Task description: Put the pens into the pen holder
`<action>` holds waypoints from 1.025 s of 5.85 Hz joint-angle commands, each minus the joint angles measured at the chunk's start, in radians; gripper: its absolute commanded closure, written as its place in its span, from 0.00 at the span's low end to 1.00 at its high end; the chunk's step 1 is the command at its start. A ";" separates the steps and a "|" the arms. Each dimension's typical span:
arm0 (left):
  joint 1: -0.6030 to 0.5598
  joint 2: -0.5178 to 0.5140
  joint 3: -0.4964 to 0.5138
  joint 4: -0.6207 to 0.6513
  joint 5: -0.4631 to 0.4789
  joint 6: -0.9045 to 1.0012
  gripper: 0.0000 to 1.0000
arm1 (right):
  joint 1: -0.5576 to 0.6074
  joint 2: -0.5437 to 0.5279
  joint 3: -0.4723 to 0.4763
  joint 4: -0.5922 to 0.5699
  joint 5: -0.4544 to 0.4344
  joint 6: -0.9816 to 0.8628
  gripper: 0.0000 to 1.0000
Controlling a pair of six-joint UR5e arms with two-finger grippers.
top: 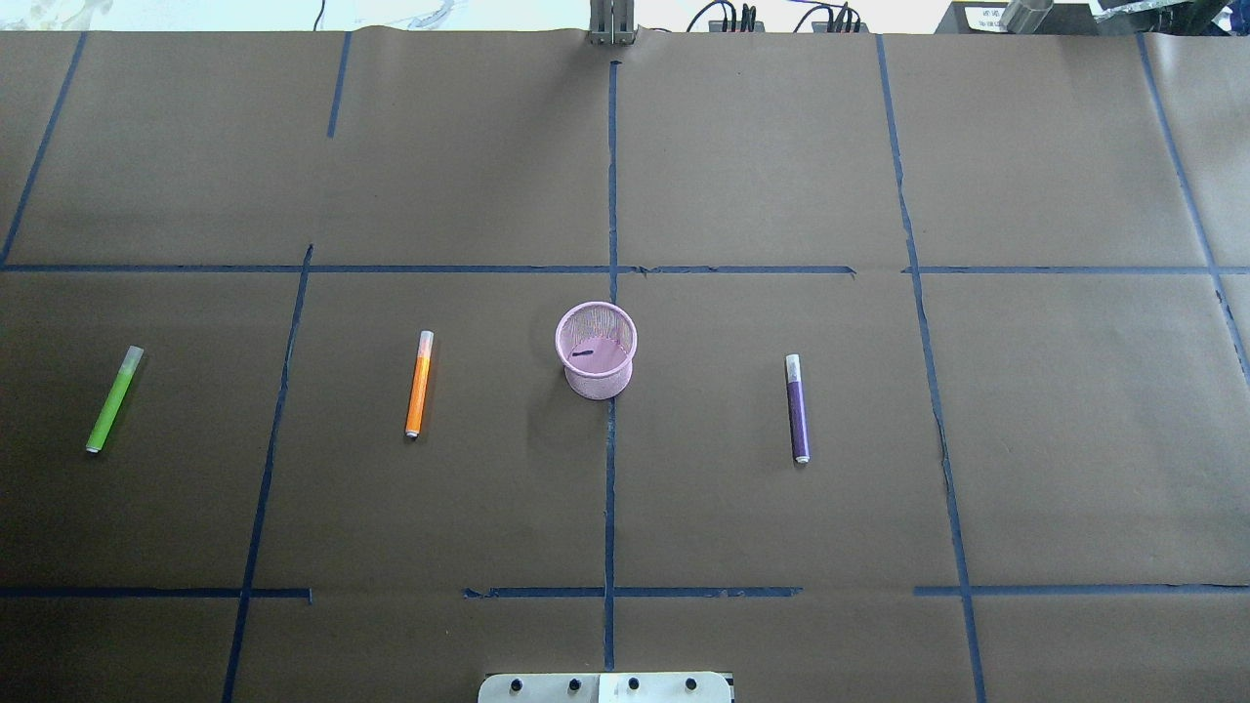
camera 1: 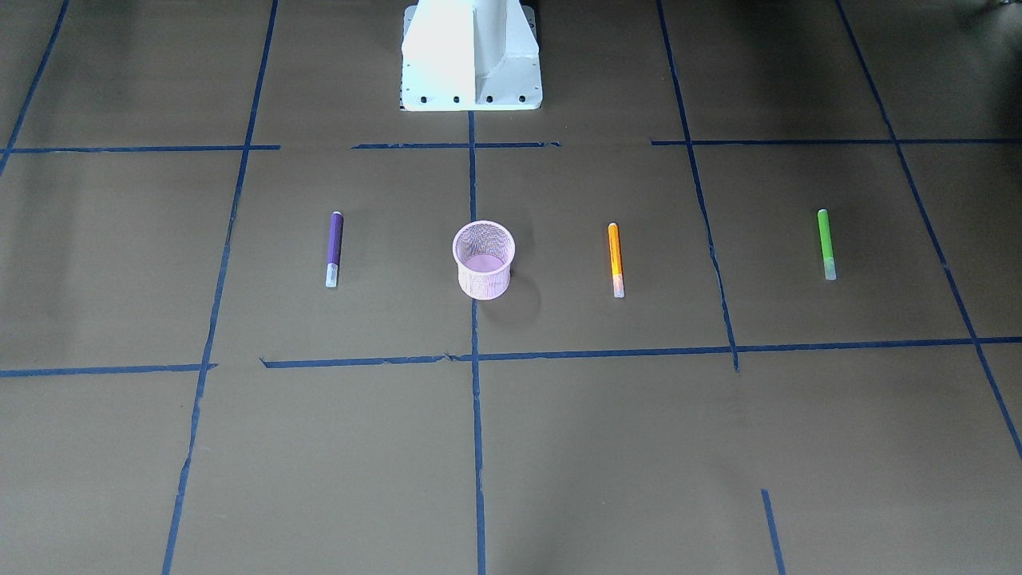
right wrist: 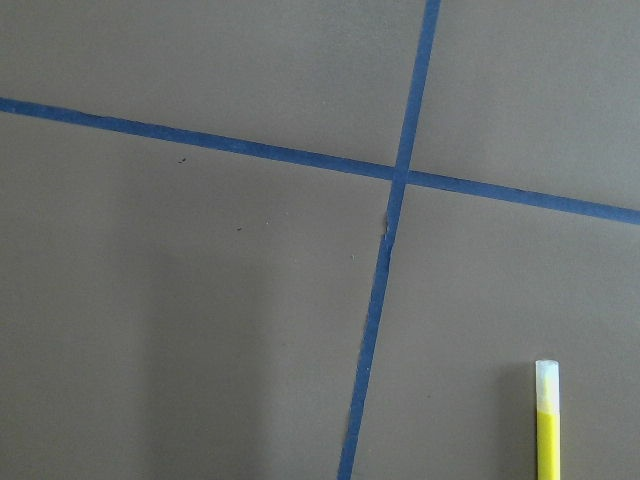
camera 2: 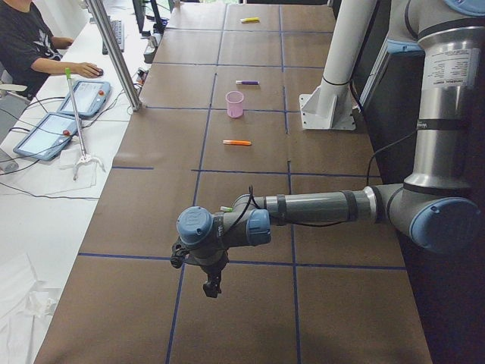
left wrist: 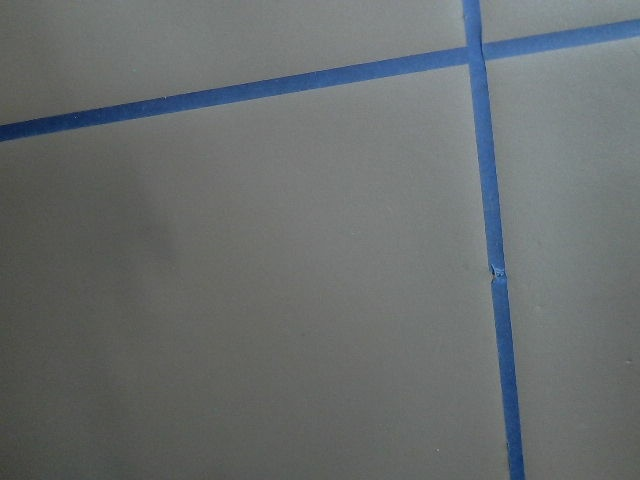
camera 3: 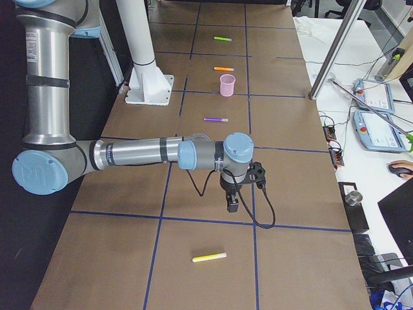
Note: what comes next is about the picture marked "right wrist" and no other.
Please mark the yellow highlighter pen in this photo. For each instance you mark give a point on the yellow highlighter pen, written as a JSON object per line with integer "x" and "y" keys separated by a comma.
{"x": 548, "y": 419}

